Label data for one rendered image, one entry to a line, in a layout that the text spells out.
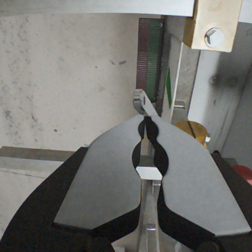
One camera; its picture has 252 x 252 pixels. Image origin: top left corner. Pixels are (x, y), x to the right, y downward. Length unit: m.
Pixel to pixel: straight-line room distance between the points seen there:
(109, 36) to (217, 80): 0.72
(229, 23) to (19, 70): 1.23
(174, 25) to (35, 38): 0.96
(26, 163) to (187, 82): 0.35
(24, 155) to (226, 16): 0.36
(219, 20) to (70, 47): 0.99
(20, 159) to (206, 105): 0.46
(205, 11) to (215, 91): 0.33
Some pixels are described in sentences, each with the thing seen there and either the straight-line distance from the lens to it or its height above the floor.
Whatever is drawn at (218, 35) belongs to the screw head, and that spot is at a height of 0.87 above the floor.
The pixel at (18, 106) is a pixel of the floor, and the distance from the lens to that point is 1.47.
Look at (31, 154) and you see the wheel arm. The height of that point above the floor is 0.85.
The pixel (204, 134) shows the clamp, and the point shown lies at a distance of 0.29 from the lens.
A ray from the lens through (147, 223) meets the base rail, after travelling 0.78.
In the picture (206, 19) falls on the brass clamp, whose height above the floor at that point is 0.86.
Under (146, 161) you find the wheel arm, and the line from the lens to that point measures 0.33.
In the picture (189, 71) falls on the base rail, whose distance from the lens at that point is 0.42.
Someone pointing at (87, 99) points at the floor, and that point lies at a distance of 1.24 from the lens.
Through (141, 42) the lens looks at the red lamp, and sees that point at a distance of 0.39.
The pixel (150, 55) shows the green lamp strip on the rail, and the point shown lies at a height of 0.70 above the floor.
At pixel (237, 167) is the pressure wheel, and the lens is 0.33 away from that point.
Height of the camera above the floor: 1.09
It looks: 57 degrees down
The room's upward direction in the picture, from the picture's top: 174 degrees counter-clockwise
